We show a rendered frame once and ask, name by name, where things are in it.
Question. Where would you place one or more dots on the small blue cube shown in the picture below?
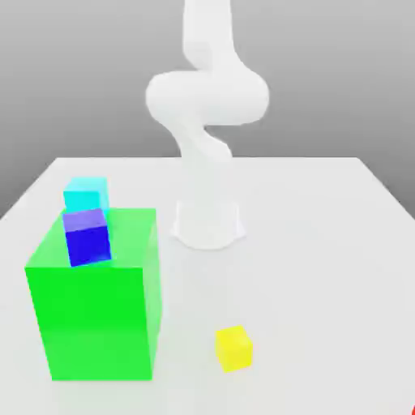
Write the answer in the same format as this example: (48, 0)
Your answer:
(88, 241)

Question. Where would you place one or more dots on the small cyan cube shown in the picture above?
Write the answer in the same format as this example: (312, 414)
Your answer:
(85, 197)

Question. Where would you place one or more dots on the small yellow cube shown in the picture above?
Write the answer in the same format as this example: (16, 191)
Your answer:
(234, 350)

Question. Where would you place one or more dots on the large green box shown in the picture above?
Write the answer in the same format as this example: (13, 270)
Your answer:
(94, 321)

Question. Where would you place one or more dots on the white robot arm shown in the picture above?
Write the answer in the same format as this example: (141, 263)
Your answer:
(207, 97)

